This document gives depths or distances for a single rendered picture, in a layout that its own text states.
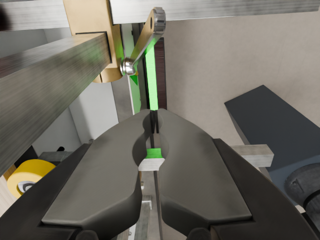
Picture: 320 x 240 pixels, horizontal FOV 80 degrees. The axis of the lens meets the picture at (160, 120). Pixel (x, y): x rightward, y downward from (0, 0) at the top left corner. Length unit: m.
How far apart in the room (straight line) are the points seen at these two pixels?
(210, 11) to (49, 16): 0.19
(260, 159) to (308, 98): 1.16
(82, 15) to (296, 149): 0.82
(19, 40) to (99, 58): 0.29
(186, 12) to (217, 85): 1.00
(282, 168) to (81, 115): 0.72
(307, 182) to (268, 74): 0.69
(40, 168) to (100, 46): 0.23
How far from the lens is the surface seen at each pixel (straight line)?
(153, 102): 0.46
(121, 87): 0.46
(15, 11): 0.31
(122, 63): 0.28
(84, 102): 0.59
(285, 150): 0.90
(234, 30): 1.19
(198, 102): 1.26
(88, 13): 0.26
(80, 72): 0.17
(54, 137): 0.55
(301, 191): 0.87
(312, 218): 0.81
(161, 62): 0.43
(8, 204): 0.47
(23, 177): 0.38
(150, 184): 0.64
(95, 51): 0.22
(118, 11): 0.26
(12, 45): 0.48
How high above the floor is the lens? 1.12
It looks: 60 degrees down
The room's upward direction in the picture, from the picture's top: 179 degrees counter-clockwise
